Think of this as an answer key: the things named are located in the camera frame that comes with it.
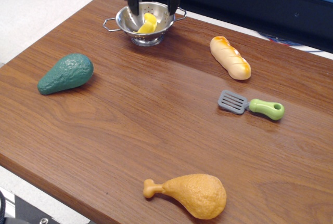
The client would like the black cable bottom left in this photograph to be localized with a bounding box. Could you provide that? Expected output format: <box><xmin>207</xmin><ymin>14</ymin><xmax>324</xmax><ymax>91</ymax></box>
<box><xmin>0</xmin><ymin>190</ymin><xmax>6</xmax><ymax>224</ymax></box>

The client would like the green toy avocado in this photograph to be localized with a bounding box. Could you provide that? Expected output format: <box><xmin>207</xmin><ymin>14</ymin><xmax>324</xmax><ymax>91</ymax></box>
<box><xmin>37</xmin><ymin>53</ymin><xmax>94</xmax><ymax>95</ymax></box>

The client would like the metal bracket with screw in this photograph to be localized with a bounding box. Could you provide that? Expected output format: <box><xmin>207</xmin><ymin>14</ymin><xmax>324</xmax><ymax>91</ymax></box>
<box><xmin>1</xmin><ymin>186</ymin><xmax>93</xmax><ymax>223</ymax></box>

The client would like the orange toy chicken drumstick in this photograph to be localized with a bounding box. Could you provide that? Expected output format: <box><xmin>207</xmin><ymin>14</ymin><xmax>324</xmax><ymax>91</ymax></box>
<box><xmin>143</xmin><ymin>174</ymin><xmax>227</xmax><ymax>220</ymax></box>

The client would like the grey spatula with green handle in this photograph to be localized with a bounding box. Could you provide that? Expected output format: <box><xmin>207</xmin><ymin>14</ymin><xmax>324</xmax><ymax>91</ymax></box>
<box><xmin>217</xmin><ymin>90</ymin><xmax>285</xmax><ymax>121</ymax></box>

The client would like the small steel colander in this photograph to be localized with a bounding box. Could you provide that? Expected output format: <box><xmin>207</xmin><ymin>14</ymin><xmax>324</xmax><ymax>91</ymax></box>
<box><xmin>103</xmin><ymin>2</ymin><xmax>187</xmax><ymax>47</ymax></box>

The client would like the toy bread loaf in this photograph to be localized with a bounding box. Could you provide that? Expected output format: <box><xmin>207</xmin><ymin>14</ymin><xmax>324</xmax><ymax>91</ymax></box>
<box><xmin>210</xmin><ymin>36</ymin><xmax>251</xmax><ymax>81</ymax></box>

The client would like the yellow toy banana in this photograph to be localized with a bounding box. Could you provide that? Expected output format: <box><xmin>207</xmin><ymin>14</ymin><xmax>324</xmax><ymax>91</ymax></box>
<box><xmin>134</xmin><ymin>13</ymin><xmax>157</xmax><ymax>34</ymax></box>

